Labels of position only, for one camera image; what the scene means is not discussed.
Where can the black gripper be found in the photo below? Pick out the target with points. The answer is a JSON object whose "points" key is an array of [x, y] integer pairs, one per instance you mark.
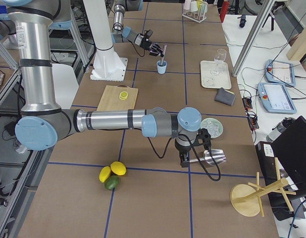
{"points": [[144, 43], [183, 149]]}

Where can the steel muddler black tip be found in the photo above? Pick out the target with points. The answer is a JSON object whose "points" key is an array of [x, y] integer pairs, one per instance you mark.
{"points": [[163, 55]]}

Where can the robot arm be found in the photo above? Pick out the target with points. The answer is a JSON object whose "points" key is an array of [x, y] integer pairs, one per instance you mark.
{"points": [[47, 117], [123, 34]]}

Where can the blue plastic cup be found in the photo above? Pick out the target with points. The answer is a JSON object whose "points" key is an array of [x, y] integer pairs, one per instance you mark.
{"points": [[161, 67]]}

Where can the whole yellow lemon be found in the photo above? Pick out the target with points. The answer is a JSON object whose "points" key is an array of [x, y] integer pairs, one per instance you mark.
{"points": [[118, 168], [105, 173]]}

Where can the steel ice scoop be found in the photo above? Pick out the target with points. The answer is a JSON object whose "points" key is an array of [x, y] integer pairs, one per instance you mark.
{"points": [[218, 156]]}

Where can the green bowl of ice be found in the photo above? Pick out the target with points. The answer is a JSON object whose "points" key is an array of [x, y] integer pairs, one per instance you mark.
{"points": [[213, 126]]}

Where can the cream bear tray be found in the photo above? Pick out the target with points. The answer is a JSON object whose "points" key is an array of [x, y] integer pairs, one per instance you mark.
{"points": [[211, 81]]}

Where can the clear wine glass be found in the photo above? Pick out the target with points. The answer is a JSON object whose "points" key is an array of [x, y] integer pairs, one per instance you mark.
{"points": [[219, 59]]}

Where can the bamboo cutting board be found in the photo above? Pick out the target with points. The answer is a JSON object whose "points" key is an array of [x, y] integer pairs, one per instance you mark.
{"points": [[110, 98]]}

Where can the grey folded cloth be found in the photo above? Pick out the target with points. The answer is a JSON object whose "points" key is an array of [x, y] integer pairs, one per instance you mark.
{"points": [[225, 96]]}

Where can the green lime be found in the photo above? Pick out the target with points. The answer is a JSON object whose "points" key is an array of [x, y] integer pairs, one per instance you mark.
{"points": [[112, 182]]}

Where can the black power strip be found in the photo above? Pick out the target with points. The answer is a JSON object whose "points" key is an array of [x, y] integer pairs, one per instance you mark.
{"points": [[251, 115]]}

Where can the black monitor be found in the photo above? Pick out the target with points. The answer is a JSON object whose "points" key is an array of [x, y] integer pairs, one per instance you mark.
{"points": [[290, 149]]}

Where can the lower teach pendant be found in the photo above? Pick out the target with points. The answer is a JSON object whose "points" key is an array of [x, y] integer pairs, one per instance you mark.
{"points": [[275, 98]]}

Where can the teach pendant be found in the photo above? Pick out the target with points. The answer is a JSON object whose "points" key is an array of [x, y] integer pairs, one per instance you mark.
{"points": [[275, 98], [280, 72]]}

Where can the upper teach pendant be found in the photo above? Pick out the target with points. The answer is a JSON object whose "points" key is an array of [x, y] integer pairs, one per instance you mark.
{"points": [[280, 72]]}

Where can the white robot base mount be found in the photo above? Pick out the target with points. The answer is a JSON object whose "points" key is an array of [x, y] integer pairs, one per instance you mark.
{"points": [[107, 64]]}

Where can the white wire dish rack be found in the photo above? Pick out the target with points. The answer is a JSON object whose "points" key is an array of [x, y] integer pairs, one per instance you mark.
{"points": [[195, 10]]}

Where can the aluminium frame post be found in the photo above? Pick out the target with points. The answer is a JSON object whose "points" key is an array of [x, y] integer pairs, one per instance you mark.
{"points": [[262, 15]]}

